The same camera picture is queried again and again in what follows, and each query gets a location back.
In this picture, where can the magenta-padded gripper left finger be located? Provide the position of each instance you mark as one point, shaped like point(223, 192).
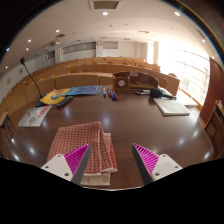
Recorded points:
point(56, 165)

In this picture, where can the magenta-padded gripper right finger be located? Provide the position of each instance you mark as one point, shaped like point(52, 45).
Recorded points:
point(165, 166)

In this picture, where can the red white checked towel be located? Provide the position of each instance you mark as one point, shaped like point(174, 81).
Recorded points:
point(76, 140)

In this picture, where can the white printed poster sheet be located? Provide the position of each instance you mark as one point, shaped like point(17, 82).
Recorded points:
point(35, 116)

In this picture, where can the white closed notebook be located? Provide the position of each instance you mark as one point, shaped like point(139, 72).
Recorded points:
point(171, 107)

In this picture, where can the wooden shelf unit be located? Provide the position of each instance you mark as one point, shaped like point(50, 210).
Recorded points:
point(215, 126)

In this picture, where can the black remote control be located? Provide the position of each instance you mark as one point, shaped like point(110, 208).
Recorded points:
point(64, 101)

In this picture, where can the small wooden side desk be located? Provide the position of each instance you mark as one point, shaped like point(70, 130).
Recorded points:
point(6, 123)

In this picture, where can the yellow booklet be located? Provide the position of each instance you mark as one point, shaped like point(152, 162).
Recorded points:
point(53, 97)

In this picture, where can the black handheld microphone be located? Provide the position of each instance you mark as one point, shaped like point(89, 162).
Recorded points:
point(156, 93)

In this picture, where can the blue booklet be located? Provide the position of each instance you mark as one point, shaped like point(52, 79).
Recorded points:
point(85, 90)

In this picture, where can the red marker pen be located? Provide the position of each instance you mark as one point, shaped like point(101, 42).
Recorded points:
point(115, 95)

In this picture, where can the blue marker pen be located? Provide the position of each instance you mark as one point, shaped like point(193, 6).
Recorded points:
point(104, 92)

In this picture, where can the wooden lecture hall seat rows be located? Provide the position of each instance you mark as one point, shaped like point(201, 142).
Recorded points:
point(76, 80)

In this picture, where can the wooden desk organizer with clock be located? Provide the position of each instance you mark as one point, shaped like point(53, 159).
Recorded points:
point(136, 81)

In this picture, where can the black gooseneck table microphone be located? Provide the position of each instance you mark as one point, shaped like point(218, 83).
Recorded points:
point(31, 78)

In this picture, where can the recessed ceiling lights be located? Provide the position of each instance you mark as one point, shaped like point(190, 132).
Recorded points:
point(105, 13)

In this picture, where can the rectangular ceiling air vent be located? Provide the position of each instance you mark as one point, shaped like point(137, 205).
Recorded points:
point(104, 4)

